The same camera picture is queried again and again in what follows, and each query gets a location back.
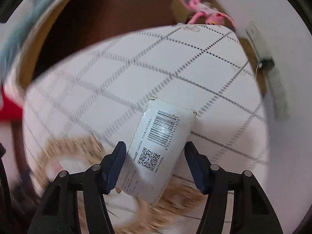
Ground white barcode cardboard box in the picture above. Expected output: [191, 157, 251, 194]
[116, 98, 197, 206]

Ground white checkered tablecloth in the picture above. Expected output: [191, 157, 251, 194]
[23, 24, 271, 233]

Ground red blanket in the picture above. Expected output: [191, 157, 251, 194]
[0, 85, 23, 122]

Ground black power adapter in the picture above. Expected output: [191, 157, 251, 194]
[257, 58, 275, 71]

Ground brown cardboard box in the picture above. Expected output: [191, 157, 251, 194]
[170, 0, 225, 24]

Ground light blue duvet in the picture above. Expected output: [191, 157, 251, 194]
[1, 0, 48, 81]

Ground pink panther plush toy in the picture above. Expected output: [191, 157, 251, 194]
[186, 0, 235, 30]

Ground white wall socket strip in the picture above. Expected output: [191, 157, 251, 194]
[245, 21, 289, 121]

